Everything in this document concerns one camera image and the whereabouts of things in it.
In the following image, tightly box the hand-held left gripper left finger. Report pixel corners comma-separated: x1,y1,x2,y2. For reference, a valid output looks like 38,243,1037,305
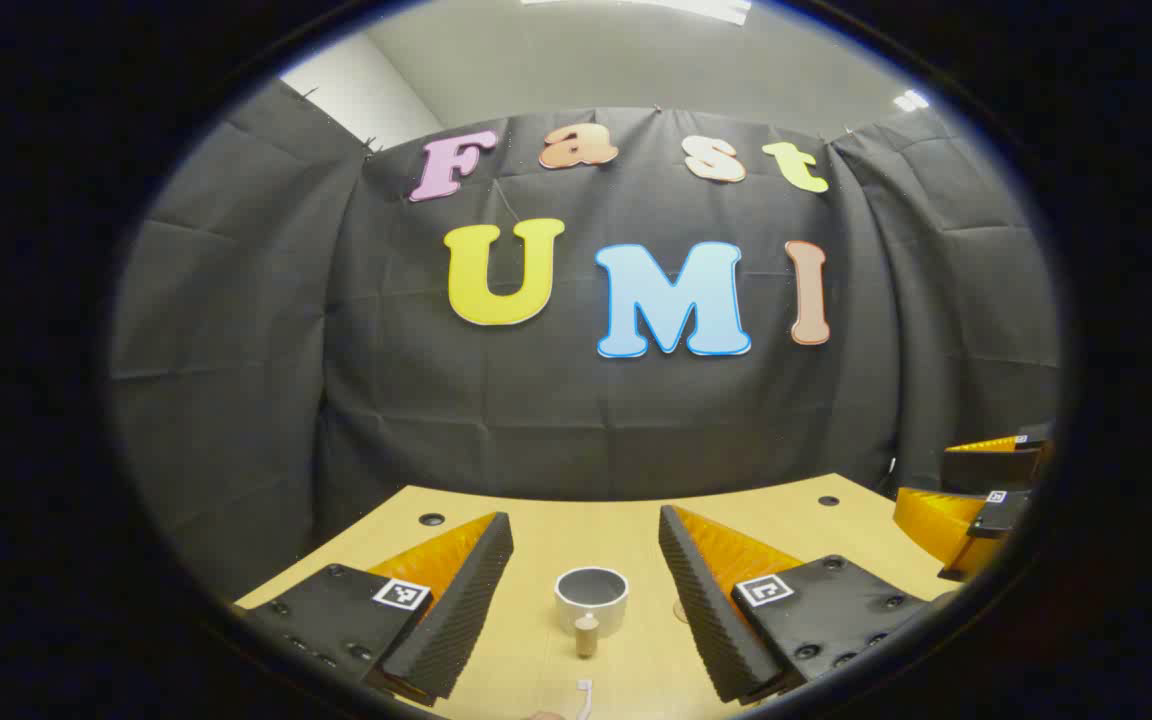
234,512,515,707

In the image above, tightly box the wooden desktop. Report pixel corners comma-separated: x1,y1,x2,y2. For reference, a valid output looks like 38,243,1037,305
234,473,957,720

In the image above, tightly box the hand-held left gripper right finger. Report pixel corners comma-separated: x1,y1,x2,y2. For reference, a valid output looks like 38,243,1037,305
658,505,957,706

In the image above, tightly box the white cup with wooden handle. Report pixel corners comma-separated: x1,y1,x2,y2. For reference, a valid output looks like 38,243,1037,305
554,567,629,659

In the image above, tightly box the black backdrop cloth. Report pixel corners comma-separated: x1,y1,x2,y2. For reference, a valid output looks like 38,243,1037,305
108,80,1065,601

